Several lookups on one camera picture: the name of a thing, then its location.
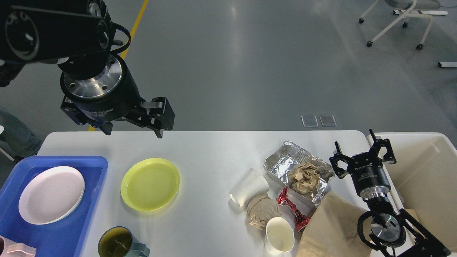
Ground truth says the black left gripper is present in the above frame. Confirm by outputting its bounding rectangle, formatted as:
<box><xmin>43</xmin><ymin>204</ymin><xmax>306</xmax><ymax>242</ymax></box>
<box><xmin>60</xmin><ymin>54</ymin><xmax>175</xmax><ymax>138</ymax></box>

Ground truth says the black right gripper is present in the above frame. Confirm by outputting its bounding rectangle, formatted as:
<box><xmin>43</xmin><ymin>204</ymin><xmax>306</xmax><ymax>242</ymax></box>
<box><xmin>329</xmin><ymin>129</ymin><xmax>397</xmax><ymax>198</ymax></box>

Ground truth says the yellow plastic plate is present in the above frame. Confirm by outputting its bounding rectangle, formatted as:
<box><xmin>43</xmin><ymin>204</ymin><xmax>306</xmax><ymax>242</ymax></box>
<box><xmin>120</xmin><ymin>158</ymin><xmax>181</xmax><ymax>212</ymax></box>

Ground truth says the blue-grey HOME mug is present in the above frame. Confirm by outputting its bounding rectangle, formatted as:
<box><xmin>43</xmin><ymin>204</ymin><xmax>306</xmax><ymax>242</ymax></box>
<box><xmin>98</xmin><ymin>226</ymin><xmax>150</xmax><ymax>257</ymax></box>

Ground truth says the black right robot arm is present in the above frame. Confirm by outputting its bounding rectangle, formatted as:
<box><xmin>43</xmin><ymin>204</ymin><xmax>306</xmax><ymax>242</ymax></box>
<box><xmin>330</xmin><ymin>130</ymin><xmax>451</xmax><ymax>257</ymax></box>

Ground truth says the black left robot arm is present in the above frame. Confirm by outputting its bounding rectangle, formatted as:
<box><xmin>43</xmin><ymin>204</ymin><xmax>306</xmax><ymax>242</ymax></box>
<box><xmin>0</xmin><ymin>0</ymin><xmax>175</xmax><ymax>138</ymax></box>

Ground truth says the floor outlet cover right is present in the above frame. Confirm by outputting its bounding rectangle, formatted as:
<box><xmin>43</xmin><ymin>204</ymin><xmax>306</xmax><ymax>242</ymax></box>
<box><xmin>319</xmin><ymin>115</ymin><xmax>337</xmax><ymax>127</ymax></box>

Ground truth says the floor outlet cover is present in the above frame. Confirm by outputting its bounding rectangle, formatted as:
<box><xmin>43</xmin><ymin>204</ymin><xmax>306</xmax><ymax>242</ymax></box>
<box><xmin>301</xmin><ymin>115</ymin><xmax>319</xmax><ymax>127</ymax></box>
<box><xmin>319</xmin><ymin>115</ymin><xmax>337</xmax><ymax>127</ymax></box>

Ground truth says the crumpled brown paper ball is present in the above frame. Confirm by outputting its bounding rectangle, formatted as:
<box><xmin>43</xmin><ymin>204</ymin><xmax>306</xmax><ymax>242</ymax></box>
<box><xmin>288</xmin><ymin>162</ymin><xmax>320</xmax><ymax>195</ymax></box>

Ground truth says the beige plastic bin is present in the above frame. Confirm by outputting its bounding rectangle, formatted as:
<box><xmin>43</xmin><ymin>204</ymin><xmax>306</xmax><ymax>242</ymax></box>
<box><xmin>376</xmin><ymin>132</ymin><xmax>457</xmax><ymax>257</ymax></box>

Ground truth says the floor outlet cover left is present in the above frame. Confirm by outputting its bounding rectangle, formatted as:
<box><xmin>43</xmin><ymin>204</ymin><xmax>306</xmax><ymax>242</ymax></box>
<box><xmin>301</xmin><ymin>115</ymin><xmax>319</xmax><ymax>127</ymax></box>

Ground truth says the white paper box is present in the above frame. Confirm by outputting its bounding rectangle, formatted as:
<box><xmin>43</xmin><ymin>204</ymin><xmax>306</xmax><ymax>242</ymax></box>
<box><xmin>287</xmin><ymin>188</ymin><xmax>316</xmax><ymax>217</ymax></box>

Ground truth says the brown paper bag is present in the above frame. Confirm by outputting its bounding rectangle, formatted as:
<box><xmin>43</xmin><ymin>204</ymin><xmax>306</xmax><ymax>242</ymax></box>
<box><xmin>296</xmin><ymin>191</ymin><xmax>372</xmax><ymax>257</ymax></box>

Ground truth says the crumpled aluminium foil tray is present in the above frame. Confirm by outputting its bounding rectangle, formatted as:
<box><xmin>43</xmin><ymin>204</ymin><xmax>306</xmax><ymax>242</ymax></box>
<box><xmin>264</xmin><ymin>141</ymin><xmax>335</xmax><ymax>208</ymax></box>

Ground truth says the red snack wrapper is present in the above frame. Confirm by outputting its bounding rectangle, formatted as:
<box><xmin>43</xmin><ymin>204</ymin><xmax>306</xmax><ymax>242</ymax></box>
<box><xmin>276</xmin><ymin>187</ymin><xmax>311</xmax><ymax>232</ymax></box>

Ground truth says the pink round plate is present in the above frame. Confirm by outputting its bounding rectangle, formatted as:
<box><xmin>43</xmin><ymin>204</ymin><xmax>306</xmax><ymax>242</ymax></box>
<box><xmin>18</xmin><ymin>166</ymin><xmax>85</xmax><ymax>225</ymax></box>

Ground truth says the white paper cup lying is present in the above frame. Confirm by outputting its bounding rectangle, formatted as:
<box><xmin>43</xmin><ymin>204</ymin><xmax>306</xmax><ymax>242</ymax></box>
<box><xmin>229</xmin><ymin>169</ymin><xmax>270</xmax><ymax>208</ymax></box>

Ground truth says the crumpled brown paper wrapper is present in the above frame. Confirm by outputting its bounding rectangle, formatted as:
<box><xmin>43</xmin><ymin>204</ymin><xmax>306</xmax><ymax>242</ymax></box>
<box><xmin>247</xmin><ymin>194</ymin><xmax>282</xmax><ymax>230</ymax></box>

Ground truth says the white paper cup upright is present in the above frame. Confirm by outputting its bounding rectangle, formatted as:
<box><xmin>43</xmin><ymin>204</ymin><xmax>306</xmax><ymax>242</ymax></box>
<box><xmin>264</xmin><ymin>217</ymin><xmax>295</xmax><ymax>255</ymax></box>

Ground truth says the person leg in jeans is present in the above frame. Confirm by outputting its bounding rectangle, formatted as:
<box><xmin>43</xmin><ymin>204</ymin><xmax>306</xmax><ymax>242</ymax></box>
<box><xmin>0</xmin><ymin>107</ymin><xmax>42</xmax><ymax>158</ymax></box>

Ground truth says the white table leg bar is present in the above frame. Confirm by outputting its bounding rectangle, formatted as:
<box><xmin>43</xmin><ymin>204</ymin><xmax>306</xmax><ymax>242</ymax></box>
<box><xmin>437</xmin><ymin>61</ymin><xmax>457</xmax><ymax>68</ymax></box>

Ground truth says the blue plastic tray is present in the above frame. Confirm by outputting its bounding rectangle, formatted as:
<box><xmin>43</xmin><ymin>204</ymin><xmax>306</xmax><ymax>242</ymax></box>
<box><xmin>0</xmin><ymin>156</ymin><xmax>108</xmax><ymax>257</ymax></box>

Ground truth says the white far base bar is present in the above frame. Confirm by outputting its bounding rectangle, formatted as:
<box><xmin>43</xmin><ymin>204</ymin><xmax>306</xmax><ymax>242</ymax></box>
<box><xmin>393</xmin><ymin>10</ymin><xmax>448</xmax><ymax>16</ymax></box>

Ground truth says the white rolling chair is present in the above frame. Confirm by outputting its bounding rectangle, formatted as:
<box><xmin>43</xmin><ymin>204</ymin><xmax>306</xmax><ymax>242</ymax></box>
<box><xmin>366</xmin><ymin>0</ymin><xmax>441</xmax><ymax>50</ymax></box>

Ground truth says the pink mug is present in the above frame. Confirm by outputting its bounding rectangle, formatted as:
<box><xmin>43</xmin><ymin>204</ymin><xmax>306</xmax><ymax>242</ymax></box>
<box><xmin>0</xmin><ymin>236</ymin><xmax>36</xmax><ymax>257</ymax></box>

